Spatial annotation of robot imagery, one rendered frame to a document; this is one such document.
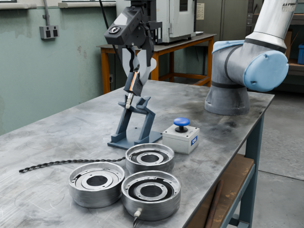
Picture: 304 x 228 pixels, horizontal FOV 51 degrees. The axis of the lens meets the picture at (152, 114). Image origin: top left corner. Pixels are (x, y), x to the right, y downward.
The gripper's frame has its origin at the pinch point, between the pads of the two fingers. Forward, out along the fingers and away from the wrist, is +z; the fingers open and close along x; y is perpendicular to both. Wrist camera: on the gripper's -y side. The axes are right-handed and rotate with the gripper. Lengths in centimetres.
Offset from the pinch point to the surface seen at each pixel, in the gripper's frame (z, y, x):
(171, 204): 13.2, -24.3, -23.4
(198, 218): 41.3, 8.4, -14.7
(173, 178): 12.5, -18.1, -20.4
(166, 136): 12.6, -1.7, -9.6
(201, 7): -9, 351, 135
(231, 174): 41, 38, -15
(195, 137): 13.1, 2.5, -15.4
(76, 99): 62, 129, 155
